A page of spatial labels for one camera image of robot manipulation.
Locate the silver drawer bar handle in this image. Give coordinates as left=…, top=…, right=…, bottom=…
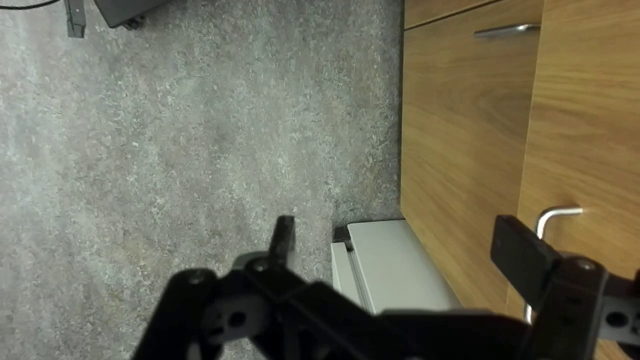
left=525, top=204, right=589, bottom=325

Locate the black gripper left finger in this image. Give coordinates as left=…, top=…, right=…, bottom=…
left=130, top=214, right=316, bottom=360

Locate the white flat rectangular box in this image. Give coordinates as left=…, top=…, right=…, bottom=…
left=329, top=218, right=464, bottom=316

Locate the silver door bar handle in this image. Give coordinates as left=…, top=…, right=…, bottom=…
left=475, top=22, right=542, bottom=41

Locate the thin black floor cable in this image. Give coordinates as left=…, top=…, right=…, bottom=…
left=0, top=0, right=61, bottom=11

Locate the grey metal bracket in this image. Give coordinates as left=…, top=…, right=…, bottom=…
left=64, top=0, right=89, bottom=40

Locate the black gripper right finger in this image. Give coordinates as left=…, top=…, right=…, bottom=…
left=490, top=214, right=640, bottom=360

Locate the dark grey equipment base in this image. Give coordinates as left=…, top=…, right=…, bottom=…
left=93, top=0, right=171, bottom=32

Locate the wooden cabinet door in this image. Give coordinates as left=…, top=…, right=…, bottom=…
left=399, top=0, right=546, bottom=320

